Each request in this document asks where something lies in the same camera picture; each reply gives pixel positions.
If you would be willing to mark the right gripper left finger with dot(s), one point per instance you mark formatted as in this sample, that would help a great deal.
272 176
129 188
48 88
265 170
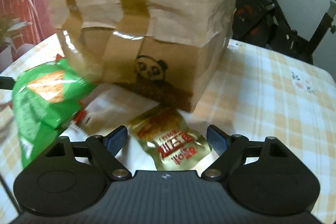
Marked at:
104 150

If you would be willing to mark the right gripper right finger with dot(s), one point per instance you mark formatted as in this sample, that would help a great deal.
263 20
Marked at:
230 149

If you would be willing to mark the black exercise bike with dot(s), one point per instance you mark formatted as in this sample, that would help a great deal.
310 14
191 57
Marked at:
292 27

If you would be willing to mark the white snack packet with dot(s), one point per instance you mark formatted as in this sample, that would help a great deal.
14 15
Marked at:
101 116

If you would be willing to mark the cardboard box with paper liner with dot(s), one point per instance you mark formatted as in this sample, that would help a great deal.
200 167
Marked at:
166 50

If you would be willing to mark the gold red snack packet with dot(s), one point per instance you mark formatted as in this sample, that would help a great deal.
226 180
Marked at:
164 134

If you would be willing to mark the green chips bag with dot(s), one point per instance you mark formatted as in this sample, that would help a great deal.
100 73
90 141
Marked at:
45 99

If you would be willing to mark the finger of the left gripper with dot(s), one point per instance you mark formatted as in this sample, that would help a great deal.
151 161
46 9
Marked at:
6 83

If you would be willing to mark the checkered tablecloth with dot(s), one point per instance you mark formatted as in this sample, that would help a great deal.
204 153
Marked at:
255 92

